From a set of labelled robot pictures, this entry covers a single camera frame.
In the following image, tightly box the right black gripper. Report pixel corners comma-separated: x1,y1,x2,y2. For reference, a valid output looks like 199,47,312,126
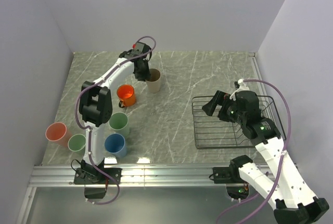
202,89,246,125

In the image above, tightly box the beige plastic cup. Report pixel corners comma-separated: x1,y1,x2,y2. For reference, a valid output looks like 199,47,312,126
146,68,161,93

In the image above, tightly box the orange mug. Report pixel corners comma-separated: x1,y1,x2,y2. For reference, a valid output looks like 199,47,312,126
117,84,136,108

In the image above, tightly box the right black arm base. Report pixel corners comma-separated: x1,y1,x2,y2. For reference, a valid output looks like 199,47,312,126
209,167,249,200

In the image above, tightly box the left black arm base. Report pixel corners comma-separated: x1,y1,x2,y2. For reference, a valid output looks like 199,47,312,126
71,160,122,201

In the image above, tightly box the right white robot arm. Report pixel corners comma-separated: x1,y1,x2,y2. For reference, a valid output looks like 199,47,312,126
202,90,329,223

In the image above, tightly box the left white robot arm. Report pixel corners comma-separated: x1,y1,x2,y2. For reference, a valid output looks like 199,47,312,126
75,41,154,183

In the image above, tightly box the pale green plastic cup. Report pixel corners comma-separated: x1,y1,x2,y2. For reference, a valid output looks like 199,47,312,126
109,112,130,137

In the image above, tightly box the blue plastic cup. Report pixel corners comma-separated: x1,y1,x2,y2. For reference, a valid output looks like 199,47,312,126
104,133,127,158

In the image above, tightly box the light green plastic cup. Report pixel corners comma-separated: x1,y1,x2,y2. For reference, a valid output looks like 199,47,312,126
68,134,86,156

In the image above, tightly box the salmon plastic cup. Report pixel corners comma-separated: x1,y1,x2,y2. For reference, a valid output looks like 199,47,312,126
45,122,72,148

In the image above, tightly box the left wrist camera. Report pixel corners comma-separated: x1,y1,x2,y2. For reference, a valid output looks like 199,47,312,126
132,42,146,54

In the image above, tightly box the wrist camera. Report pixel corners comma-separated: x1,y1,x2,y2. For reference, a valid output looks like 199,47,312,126
229,78,250,100
132,42,146,54

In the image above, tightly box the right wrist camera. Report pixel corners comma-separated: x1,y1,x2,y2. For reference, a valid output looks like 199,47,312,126
229,78,250,100

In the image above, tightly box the black wire dish rack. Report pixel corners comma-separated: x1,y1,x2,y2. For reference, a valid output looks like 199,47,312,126
191,95,284,149

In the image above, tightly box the aluminium mounting rail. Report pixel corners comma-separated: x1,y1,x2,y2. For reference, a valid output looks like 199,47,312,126
28,164,216,188

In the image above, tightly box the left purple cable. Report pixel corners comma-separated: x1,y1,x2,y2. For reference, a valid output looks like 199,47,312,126
74,36,157,206

